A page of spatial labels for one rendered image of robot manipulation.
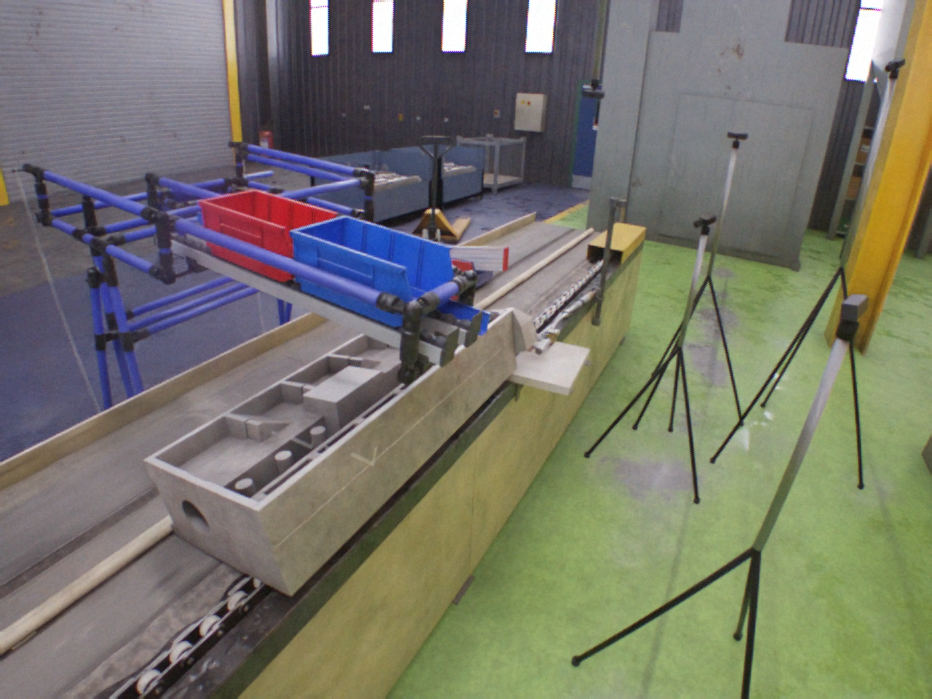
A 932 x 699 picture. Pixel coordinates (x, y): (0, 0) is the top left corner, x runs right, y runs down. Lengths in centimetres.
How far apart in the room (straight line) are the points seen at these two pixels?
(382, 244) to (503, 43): 1055
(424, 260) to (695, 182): 600
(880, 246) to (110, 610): 484
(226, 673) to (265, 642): 8
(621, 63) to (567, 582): 609
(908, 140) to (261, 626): 469
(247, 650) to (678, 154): 661
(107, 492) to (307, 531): 63
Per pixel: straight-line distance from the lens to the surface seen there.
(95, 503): 144
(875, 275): 483
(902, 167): 472
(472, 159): 877
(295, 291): 116
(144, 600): 118
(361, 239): 117
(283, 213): 134
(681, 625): 207
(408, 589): 147
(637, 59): 699
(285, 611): 105
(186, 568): 120
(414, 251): 109
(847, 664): 226
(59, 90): 1172
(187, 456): 121
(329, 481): 99
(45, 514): 147
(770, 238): 699
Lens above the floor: 160
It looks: 25 degrees down
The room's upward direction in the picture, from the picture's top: 4 degrees clockwise
